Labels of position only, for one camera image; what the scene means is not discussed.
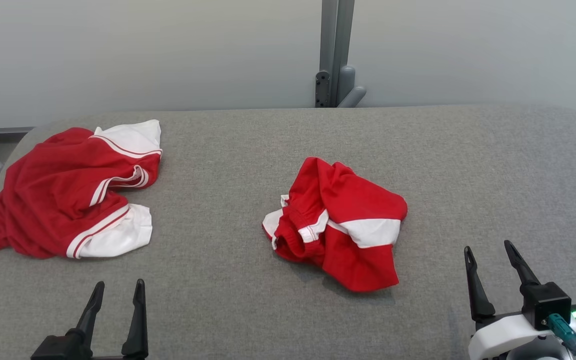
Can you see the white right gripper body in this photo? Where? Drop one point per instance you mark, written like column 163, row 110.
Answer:
column 498, row 335

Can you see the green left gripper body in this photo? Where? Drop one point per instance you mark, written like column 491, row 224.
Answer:
column 63, row 350

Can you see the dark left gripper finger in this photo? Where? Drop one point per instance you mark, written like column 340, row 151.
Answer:
column 138, row 325
column 88, row 312

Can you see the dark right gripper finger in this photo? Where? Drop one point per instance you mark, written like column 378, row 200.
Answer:
column 479, row 292
column 520, row 265

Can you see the red white T-shirt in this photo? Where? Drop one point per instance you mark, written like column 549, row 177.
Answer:
column 48, row 195

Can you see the red white shorts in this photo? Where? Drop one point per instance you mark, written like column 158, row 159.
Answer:
column 353, row 205

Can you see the grey round tube foot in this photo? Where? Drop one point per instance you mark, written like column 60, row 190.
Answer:
column 352, row 95

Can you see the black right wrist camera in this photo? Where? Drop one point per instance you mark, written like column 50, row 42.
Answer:
column 545, row 302

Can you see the dark grey post bracket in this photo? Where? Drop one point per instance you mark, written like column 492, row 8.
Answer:
column 322, row 90

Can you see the grey metal post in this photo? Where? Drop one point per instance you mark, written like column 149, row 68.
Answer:
column 335, row 40

